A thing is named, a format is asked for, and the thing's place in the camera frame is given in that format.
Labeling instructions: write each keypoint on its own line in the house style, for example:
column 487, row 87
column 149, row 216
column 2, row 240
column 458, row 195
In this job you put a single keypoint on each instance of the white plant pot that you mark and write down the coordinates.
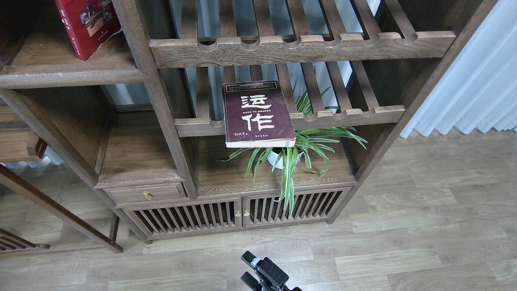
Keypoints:
column 278, row 157

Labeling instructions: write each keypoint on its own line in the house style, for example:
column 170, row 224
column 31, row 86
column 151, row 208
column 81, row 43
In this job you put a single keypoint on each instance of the red paperback book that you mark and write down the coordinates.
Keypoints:
column 89, row 23

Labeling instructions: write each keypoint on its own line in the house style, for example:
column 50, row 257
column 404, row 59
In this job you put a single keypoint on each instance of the green spider plant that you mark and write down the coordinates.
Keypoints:
column 315, row 140

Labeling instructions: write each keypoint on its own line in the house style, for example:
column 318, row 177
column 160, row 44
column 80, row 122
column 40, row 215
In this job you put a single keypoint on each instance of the dark wooden bookshelf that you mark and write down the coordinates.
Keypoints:
column 144, row 113

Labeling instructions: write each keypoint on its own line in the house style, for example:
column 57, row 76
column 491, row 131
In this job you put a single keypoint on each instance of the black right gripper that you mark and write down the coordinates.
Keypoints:
column 270, row 276

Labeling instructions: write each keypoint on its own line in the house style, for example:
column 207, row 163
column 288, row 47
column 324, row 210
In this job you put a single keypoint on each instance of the white pleated curtain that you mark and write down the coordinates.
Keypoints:
column 478, row 91

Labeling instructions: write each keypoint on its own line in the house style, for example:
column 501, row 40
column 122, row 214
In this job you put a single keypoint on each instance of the brass drawer knob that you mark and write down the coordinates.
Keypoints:
column 147, row 196

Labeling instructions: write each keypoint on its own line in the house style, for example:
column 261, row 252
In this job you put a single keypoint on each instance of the dark maroon book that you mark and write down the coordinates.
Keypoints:
column 256, row 115

